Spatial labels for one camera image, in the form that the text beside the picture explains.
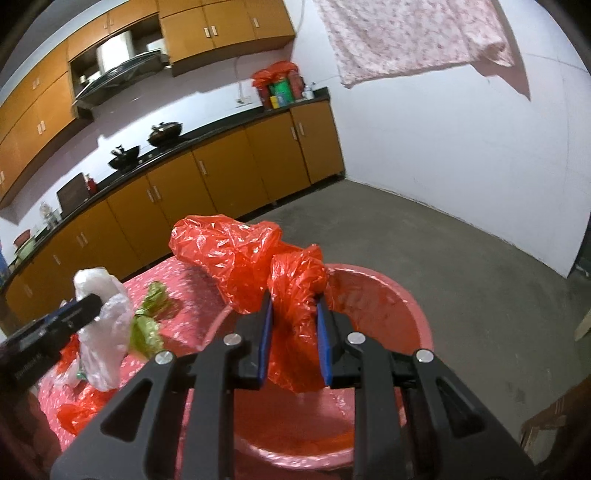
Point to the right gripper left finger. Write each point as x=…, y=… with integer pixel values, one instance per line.
x=174, y=418

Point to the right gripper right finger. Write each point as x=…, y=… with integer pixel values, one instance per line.
x=414, y=417

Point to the red plastic bag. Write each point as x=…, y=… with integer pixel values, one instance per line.
x=75, y=416
x=248, y=261

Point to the white plastic bag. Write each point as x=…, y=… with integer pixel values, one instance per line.
x=104, y=341

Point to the light green plastic bag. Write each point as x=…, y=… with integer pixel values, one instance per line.
x=145, y=339

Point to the orange lower kitchen cabinets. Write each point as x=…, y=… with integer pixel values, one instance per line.
x=237, y=167

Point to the orange kitchen cabinets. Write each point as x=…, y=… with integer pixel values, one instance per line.
x=237, y=167
x=49, y=98

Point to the orange upper kitchen cabinets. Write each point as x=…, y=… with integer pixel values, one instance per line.
x=49, y=98

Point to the red floral tablecloth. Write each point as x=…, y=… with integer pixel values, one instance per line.
x=173, y=306

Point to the red plastic basin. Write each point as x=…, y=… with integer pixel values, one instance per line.
x=301, y=457

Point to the stacked bowls on counter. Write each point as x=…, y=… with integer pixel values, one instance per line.
x=24, y=244

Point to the dark cutting board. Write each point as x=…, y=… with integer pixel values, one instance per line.
x=73, y=194

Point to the red bottle on counter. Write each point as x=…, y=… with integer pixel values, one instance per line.
x=91, y=185

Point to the black wok with utensil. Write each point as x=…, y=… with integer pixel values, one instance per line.
x=124, y=160

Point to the black wok with lid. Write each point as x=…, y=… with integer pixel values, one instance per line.
x=165, y=134

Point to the range hood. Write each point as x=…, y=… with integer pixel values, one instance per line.
x=103, y=71

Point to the green box on counter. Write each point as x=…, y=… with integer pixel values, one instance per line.
x=281, y=93

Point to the white mug on counter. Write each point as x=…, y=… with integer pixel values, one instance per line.
x=308, y=92

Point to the red bag on counter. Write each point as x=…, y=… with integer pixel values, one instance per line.
x=263, y=79

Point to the pink floral hanging cloth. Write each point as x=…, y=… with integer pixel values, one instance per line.
x=384, y=39

